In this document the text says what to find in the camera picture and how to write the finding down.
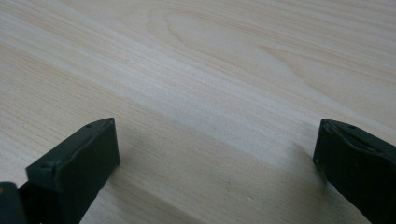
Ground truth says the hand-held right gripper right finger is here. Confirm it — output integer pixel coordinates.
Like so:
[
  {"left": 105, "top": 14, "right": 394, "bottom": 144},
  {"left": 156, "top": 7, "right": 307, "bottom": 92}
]
[{"left": 312, "top": 118, "right": 396, "bottom": 224}]

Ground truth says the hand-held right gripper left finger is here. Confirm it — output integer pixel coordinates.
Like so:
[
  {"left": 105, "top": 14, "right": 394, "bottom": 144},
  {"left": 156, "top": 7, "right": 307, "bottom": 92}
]
[{"left": 18, "top": 117, "right": 121, "bottom": 224}]

